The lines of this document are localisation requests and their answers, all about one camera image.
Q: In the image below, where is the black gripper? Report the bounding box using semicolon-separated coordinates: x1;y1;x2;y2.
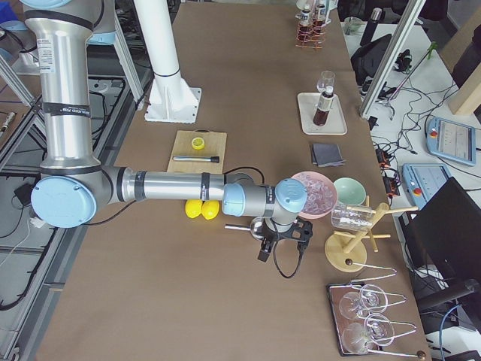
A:
257;217;313;262

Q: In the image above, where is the tea bottle one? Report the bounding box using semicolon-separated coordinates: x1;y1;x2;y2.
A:
313;92;334;126

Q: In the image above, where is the copper wire bottle basket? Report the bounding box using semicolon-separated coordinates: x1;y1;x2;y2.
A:
295;1;327;50

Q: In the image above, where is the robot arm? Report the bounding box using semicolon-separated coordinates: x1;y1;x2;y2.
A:
23;1;313;261

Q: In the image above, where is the tea bottle two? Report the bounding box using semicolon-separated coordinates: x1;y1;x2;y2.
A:
298;3;312;42

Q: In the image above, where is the tea bottle three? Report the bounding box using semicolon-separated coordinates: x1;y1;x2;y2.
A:
313;0;327;33

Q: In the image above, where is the whole yellow lemon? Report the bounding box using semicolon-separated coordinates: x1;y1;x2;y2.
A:
201;200;220;220

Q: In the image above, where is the pink bowl of ice cubes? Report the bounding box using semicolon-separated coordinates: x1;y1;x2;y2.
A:
292;171;337;220

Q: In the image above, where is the wooden glass drying tree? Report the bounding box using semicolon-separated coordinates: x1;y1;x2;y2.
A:
324;196;418;272

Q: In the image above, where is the clear glass jar on tree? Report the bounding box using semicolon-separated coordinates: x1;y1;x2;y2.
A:
331;203;375;231

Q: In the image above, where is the green empty bowl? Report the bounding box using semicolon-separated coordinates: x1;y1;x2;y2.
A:
334;177;367;205

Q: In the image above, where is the steel muddler black tip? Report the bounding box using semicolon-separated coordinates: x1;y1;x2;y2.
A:
171;155;220;163

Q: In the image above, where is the grey folded cloth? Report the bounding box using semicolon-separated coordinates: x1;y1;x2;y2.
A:
311;143;345;168

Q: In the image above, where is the black tray with glasses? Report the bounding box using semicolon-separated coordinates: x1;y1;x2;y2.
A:
327;283;426;360

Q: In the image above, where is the bamboo cutting board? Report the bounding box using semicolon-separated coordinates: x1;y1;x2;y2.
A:
167;130;227;174

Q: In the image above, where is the lemon half slice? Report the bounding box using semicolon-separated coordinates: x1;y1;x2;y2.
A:
191;137;205;150

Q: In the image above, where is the cream rabbit tray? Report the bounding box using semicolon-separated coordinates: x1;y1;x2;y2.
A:
297;92;348;136

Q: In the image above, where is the blue teach pendant near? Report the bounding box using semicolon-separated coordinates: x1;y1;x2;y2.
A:
401;163;452;209

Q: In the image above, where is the blue teach pendant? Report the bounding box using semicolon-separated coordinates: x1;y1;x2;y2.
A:
401;163;452;209
426;117;476;166

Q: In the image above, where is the clear wine glass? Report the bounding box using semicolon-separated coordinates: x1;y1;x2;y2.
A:
316;70;335;93

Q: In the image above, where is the black office chair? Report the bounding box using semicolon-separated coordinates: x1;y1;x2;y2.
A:
398;177;480;317

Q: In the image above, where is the blue teach pendant far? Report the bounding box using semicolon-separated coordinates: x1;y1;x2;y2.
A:
426;117;476;166

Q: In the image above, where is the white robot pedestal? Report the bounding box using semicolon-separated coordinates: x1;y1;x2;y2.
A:
135;0;201;124

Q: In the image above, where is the aluminium frame post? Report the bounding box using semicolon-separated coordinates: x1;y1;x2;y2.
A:
359;0;425;120

